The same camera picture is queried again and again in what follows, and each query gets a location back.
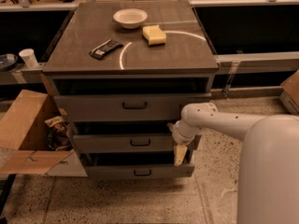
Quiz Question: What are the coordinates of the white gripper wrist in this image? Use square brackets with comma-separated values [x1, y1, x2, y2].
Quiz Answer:
[167, 119, 202, 166]

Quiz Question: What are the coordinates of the grey drawer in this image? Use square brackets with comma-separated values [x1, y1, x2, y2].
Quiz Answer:
[73, 133, 175, 153]
[85, 164, 194, 180]
[55, 93, 211, 122]

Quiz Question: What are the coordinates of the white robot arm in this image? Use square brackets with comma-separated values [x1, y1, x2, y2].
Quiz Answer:
[168, 103, 299, 224]

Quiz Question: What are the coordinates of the grey bottom drawer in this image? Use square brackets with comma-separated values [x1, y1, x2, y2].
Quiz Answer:
[85, 164, 194, 180]

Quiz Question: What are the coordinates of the grey top drawer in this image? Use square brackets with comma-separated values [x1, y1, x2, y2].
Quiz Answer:
[55, 93, 211, 122]

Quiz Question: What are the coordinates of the grey drawer cabinet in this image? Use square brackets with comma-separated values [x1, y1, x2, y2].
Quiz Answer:
[44, 1, 219, 169]

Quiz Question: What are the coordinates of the open cardboard box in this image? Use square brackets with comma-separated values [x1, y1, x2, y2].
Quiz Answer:
[0, 89, 88, 177]

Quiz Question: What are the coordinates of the yellow sponge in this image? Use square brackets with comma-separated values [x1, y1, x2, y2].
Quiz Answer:
[143, 25, 166, 46]

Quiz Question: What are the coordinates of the crumpled snack bag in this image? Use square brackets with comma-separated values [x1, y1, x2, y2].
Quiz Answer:
[45, 116, 72, 151]

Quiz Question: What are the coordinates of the cardboard box at right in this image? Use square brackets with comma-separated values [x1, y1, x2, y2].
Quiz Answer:
[279, 70, 299, 115]

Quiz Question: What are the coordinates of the black snack bar wrapper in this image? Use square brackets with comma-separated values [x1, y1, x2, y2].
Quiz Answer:
[90, 39, 122, 60]

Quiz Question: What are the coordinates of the white bowl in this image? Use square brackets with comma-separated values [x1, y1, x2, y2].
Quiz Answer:
[113, 8, 148, 29]

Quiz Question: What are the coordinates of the white paper cup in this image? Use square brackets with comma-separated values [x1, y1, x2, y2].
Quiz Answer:
[19, 49, 38, 68]

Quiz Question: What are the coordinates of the dark round lid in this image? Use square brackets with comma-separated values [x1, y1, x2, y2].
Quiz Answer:
[0, 53, 18, 72]

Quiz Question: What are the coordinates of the metal shelf rail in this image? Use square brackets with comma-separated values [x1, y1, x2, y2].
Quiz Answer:
[215, 51, 299, 75]

